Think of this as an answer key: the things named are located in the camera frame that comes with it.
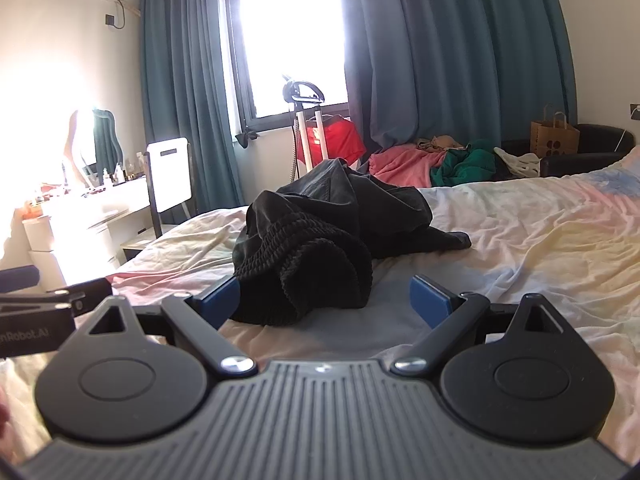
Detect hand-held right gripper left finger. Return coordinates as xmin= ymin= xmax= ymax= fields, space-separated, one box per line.
xmin=70 ymin=276 xmax=258 ymax=380

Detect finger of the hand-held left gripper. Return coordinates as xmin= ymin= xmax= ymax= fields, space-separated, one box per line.
xmin=0 ymin=266 xmax=40 ymax=293
xmin=0 ymin=277 xmax=114 ymax=319

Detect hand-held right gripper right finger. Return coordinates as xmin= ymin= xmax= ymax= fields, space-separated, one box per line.
xmin=391 ymin=274 xmax=581 ymax=377

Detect black pants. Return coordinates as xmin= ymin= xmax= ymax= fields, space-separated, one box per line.
xmin=232 ymin=158 xmax=472 ymax=326

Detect white storage box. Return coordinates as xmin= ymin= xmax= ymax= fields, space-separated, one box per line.
xmin=22 ymin=214 xmax=69 ymax=289

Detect white dressing table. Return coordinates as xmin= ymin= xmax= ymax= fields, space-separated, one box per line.
xmin=22 ymin=174 xmax=152 ymax=283

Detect pastel tie-dye bedsheet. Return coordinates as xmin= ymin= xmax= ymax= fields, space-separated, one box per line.
xmin=0 ymin=146 xmax=640 ymax=463

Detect white chair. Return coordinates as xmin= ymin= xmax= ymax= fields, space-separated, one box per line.
xmin=122 ymin=135 xmax=194 ymax=261

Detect pink cloth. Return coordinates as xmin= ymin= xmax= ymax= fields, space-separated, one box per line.
xmin=368 ymin=142 xmax=447 ymax=189

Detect green cloth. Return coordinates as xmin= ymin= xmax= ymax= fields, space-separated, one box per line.
xmin=429 ymin=138 xmax=502 ymax=187

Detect beige cloth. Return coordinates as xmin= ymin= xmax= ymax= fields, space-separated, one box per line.
xmin=417 ymin=134 xmax=467 ymax=154

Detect wavy framed mirror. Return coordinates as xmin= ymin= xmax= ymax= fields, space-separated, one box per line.
xmin=64 ymin=107 xmax=124 ymax=187

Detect white cloth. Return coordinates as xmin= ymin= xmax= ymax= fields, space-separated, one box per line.
xmin=493 ymin=147 xmax=544 ymax=179

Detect red garment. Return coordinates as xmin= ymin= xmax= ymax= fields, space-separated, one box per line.
xmin=296 ymin=115 xmax=367 ymax=171

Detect brown paper bag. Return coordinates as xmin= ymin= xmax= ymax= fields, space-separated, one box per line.
xmin=529 ymin=104 xmax=581 ymax=159

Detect narrow teal curtain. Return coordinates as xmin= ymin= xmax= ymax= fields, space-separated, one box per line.
xmin=138 ymin=0 xmax=247 ymax=217

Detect black armchair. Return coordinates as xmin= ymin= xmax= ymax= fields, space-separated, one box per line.
xmin=500 ymin=123 xmax=639 ymax=179

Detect wide teal curtain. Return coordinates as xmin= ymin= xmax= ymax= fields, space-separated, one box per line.
xmin=331 ymin=0 xmax=579 ymax=162

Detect dark framed window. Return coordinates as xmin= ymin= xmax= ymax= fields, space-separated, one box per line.
xmin=222 ymin=0 xmax=352 ymax=134

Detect white charging cable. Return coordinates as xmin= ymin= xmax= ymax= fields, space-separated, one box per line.
xmin=614 ymin=106 xmax=640 ymax=152

